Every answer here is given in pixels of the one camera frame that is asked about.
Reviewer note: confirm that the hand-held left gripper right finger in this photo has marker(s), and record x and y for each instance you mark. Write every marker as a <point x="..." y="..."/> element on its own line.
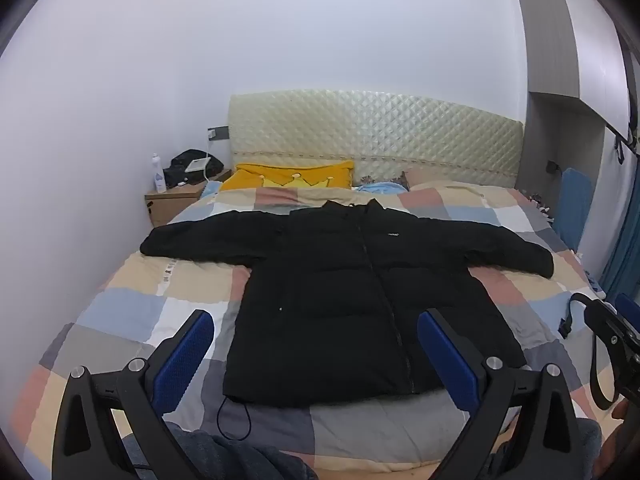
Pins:
<point x="445" y="355"/>

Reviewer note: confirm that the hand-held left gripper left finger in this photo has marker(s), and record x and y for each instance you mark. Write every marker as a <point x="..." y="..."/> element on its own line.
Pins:
<point x="185" y="355"/>

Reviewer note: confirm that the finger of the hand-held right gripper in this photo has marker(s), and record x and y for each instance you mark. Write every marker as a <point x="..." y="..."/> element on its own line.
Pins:
<point x="602" y="322"/>
<point x="630" y="305"/>

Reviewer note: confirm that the black puffer jacket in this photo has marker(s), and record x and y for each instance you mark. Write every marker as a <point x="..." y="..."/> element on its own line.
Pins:
<point x="330" y="310"/>

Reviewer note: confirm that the bed with checkered quilt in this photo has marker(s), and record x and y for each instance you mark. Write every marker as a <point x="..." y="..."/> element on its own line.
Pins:
<point x="150" y="310"/>

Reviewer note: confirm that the teal curtain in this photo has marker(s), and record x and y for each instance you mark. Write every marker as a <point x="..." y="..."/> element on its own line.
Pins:
<point x="622" y="240"/>

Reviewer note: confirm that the blue padded board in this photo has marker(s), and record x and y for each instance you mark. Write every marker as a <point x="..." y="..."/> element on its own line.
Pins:
<point x="575" y="210"/>

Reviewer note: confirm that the wooden nightstand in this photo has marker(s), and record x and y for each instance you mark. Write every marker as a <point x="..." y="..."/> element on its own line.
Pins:
<point x="172" y="202"/>

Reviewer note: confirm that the light blue pillow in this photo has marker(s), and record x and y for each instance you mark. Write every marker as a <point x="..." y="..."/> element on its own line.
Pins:
<point x="382" y="188"/>

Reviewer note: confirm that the white plastic bottle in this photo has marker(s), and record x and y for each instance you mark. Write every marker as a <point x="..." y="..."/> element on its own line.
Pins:
<point x="159" y="177"/>

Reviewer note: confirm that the black bag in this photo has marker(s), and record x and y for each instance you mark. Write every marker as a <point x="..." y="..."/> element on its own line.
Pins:
<point x="175" y="170"/>

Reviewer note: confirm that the white flat device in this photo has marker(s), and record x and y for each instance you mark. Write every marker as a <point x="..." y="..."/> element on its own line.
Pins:
<point x="196" y="165"/>

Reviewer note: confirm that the yellow pillow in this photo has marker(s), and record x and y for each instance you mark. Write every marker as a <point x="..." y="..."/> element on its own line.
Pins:
<point x="280" y="177"/>

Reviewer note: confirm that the cream quilted headboard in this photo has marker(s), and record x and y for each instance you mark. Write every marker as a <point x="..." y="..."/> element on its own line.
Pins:
<point x="380" y="130"/>

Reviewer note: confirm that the grey wardrobe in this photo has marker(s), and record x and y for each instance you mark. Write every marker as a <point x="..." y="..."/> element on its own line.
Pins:
<point x="560" y="50"/>

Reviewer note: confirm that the black wall switch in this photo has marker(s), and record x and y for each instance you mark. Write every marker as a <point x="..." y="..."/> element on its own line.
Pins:
<point x="553" y="166"/>

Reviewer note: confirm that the grey wall socket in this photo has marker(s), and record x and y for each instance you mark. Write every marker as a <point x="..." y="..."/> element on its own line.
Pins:
<point x="218" y="133"/>

